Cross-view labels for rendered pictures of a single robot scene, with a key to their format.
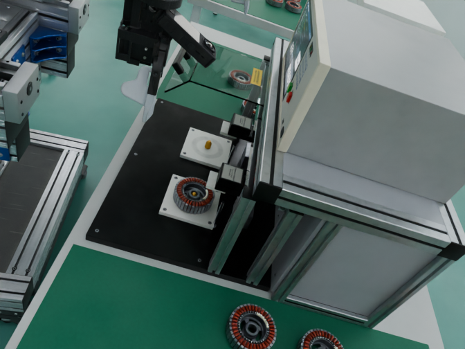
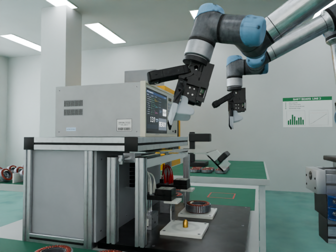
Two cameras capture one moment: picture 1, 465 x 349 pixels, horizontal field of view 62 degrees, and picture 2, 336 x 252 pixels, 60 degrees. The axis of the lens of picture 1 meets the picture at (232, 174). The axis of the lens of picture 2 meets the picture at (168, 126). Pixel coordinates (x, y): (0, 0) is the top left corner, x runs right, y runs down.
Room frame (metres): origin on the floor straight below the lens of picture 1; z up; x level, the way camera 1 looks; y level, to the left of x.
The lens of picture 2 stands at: (2.00, 0.51, 1.12)
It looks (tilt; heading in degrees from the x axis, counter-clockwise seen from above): 2 degrees up; 205
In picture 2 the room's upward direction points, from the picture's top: straight up
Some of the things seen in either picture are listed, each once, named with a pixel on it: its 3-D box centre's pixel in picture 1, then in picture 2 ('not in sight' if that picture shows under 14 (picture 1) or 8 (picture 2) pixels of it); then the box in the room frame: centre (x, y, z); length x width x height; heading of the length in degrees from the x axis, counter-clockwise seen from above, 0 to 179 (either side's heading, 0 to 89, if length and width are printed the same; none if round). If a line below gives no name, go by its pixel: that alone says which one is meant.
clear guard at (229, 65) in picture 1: (232, 81); (183, 158); (0.99, 0.10, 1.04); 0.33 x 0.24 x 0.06; 98
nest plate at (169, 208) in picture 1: (192, 201); (198, 212); (0.74, 0.08, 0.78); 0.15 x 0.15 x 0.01; 8
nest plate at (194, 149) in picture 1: (207, 148); (185, 228); (0.98, 0.11, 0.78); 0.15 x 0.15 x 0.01; 8
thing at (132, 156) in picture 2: not in sight; (132, 156); (1.10, -0.05, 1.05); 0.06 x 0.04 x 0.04; 8
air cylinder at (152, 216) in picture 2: (250, 157); (148, 219); (1.00, -0.03, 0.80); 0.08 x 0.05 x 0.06; 8
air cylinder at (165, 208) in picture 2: (242, 210); (167, 205); (0.76, -0.07, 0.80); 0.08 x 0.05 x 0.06; 8
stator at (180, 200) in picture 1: (194, 194); (198, 206); (0.74, 0.08, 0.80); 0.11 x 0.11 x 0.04
